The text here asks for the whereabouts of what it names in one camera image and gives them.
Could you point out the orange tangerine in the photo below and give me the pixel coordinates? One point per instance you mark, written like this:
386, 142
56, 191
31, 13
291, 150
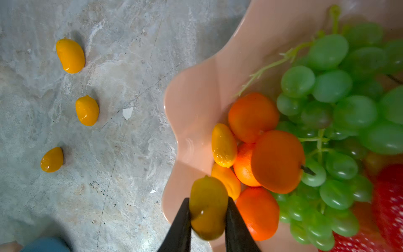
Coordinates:
277, 161
260, 212
242, 165
251, 116

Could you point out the green grape bunch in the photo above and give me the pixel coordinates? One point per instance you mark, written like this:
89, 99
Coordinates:
340, 97

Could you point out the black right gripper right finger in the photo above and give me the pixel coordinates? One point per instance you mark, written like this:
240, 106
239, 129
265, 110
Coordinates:
237, 235

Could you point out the small yellow kumquat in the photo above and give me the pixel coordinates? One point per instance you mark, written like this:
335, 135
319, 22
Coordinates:
208, 207
87, 110
229, 179
224, 146
71, 55
53, 160

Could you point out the small yellow kumquat top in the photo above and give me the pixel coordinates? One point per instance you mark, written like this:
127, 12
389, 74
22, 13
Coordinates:
71, 55

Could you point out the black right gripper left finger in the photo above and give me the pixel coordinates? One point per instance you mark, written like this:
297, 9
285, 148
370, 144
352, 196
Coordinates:
178, 238

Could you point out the pink scalloped fruit bowl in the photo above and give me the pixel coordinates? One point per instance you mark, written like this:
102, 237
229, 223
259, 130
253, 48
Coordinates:
200, 97

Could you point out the red strawberry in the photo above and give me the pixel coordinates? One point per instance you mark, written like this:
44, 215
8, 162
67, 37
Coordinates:
388, 205
368, 239

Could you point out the boy doll plush toy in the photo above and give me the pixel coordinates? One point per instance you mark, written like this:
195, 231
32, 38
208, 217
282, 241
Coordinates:
47, 244

